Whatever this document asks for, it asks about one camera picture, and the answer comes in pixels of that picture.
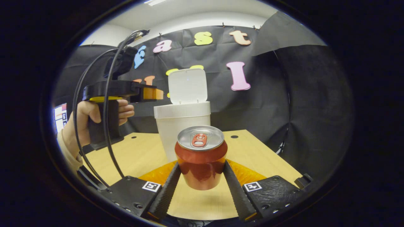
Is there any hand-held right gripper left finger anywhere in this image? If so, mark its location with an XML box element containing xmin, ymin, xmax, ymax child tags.
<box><xmin>100</xmin><ymin>161</ymin><xmax>182</xmax><ymax>220</ymax></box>

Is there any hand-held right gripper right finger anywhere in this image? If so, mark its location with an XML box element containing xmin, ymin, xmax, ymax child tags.
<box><xmin>223</xmin><ymin>159</ymin><xmax>313</xmax><ymax>222</ymax></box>

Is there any white desktop garbage bin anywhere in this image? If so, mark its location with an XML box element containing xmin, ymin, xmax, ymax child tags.
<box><xmin>154</xmin><ymin>68</ymin><xmax>211</xmax><ymax>163</ymax></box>

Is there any red pop can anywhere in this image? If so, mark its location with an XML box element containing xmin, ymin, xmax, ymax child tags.
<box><xmin>175</xmin><ymin>125</ymin><xmax>228</xmax><ymax>190</ymax></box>

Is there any wooden desktop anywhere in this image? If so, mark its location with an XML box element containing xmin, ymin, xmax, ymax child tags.
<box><xmin>81</xmin><ymin>129</ymin><xmax>303</xmax><ymax>220</ymax></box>

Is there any computer monitor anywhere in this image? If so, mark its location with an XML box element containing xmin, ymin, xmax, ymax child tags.
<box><xmin>54</xmin><ymin>103</ymin><xmax>68</xmax><ymax>133</ymax></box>

